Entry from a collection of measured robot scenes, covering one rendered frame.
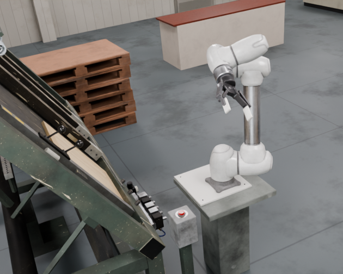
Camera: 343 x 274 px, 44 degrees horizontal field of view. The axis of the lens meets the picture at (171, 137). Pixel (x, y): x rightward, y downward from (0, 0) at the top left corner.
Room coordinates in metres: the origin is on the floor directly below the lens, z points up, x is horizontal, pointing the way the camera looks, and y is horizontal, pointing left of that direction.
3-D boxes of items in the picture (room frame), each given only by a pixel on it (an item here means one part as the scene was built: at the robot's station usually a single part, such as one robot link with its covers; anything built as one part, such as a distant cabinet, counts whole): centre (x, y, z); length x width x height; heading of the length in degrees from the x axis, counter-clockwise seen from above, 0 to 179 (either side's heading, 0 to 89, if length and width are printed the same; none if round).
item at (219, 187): (2.33, -0.30, 0.79); 0.22 x 0.18 x 0.06; 22
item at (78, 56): (5.08, 1.15, 0.46); 1.30 x 0.89 x 0.92; 113
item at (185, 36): (7.42, -1.11, 0.38); 2.19 x 0.70 x 0.77; 113
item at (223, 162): (2.31, -0.32, 0.93); 0.18 x 0.16 x 0.22; 79
